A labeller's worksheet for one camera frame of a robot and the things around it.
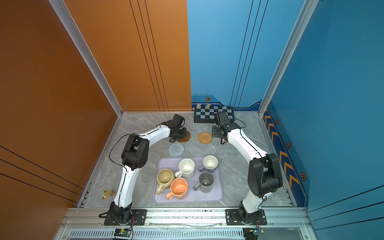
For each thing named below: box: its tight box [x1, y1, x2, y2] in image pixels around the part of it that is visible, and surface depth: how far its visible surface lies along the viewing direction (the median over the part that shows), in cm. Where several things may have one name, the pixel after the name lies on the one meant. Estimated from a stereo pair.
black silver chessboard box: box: [194, 105, 236, 124], surface depth 122 cm
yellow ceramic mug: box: [156, 168, 175, 195], surface depth 79 cm
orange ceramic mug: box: [166, 177, 188, 200], surface depth 78 cm
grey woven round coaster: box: [168, 143, 185, 157], surface depth 99 cm
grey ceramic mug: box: [193, 171, 214, 194], surface depth 79 cm
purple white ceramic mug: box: [198, 155, 219, 174], surface depth 87 cm
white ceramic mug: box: [175, 158, 195, 179], surface depth 85 cm
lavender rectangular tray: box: [153, 155, 224, 204], surface depth 82 cm
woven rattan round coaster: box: [197, 131, 213, 144], surface depth 107 cm
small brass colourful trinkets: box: [102, 188, 116, 200], surface depth 82 cm
